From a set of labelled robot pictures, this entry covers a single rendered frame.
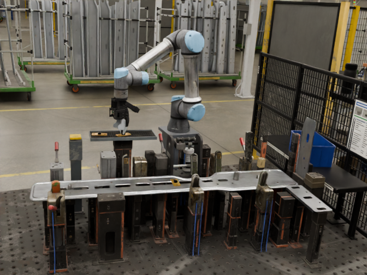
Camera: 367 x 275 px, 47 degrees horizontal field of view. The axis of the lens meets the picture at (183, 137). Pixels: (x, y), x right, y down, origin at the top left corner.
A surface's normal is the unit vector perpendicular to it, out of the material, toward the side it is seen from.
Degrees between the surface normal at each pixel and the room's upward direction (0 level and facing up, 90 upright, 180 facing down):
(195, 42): 82
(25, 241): 0
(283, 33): 90
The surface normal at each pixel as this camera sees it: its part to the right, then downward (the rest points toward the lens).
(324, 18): -0.91, 0.06
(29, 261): 0.07, -0.95
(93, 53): 0.33, 0.25
